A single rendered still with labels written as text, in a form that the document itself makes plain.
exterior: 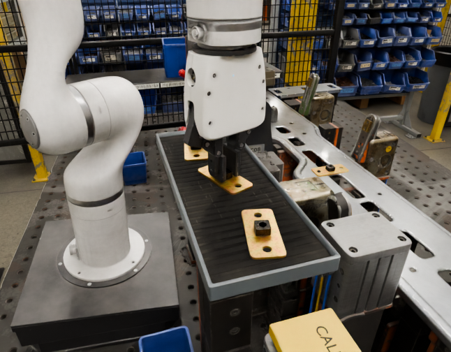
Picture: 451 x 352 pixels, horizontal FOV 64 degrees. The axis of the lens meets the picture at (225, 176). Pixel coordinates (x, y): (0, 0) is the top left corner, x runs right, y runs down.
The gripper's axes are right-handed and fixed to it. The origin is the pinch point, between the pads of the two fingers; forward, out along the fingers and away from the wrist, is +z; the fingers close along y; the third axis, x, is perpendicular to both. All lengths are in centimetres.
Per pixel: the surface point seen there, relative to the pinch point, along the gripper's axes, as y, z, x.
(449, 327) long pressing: 15.9, 18.2, -28.4
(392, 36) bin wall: 267, 24, 124
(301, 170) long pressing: 33.3, 18.3, 13.1
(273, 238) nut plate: -4.0, 2.3, -13.8
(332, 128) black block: 63, 20, 27
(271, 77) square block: 78, 15, 69
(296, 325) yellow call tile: -10.1, 2.6, -22.7
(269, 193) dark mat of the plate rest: 2.2, 2.6, -6.7
